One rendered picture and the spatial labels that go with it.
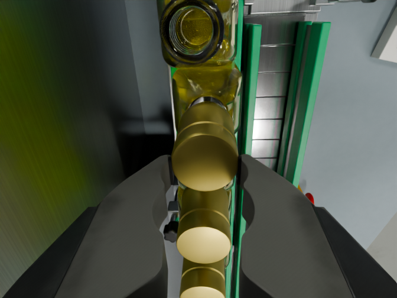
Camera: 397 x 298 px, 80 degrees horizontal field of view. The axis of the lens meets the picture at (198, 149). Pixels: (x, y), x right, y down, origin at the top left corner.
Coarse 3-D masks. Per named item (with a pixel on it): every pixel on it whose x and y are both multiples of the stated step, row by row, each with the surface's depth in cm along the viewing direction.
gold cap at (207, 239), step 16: (192, 192) 17; (208, 192) 16; (224, 192) 17; (192, 208) 15; (208, 208) 15; (224, 208) 16; (192, 224) 14; (208, 224) 14; (224, 224) 15; (176, 240) 15; (192, 240) 14; (208, 240) 14; (224, 240) 14; (192, 256) 15; (208, 256) 15; (224, 256) 15
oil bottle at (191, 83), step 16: (176, 80) 18; (192, 80) 17; (208, 80) 17; (224, 80) 17; (240, 80) 18; (176, 96) 18; (192, 96) 17; (224, 96) 17; (240, 96) 18; (176, 112) 19; (240, 112) 20; (176, 128) 20
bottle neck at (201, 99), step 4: (204, 96) 17; (208, 96) 17; (196, 100) 17; (200, 100) 16; (204, 100) 16; (208, 100) 16; (212, 100) 16; (216, 100) 17; (192, 104) 17; (216, 104) 16; (220, 104) 17; (224, 108) 17
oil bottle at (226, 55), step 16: (160, 0) 15; (224, 0) 14; (160, 16) 15; (192, 16) 17; (208, 16) 17; (224, 16) 15; (192, 32) 18; (208, 32) 18; (224, 32) 15; (224, 48) 16; (176, 64) 17; (208, 64) 17; (224, 64) 17
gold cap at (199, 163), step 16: (192, 112) 14; (208, 112) 13; (224, 112) 14; (192, 128) 12; (208, 128) 11; (224, 128) 12; (176, 144) 11; (192, 144) 11; (208, 144) 11; (224, 144) 11; (176, 160) 12; (192, 160) 12; (208, 160) 12; (224, 160) 11; (176, 176) 12; (192, 176) 12; (208, 176) 12; (224, 176) 12
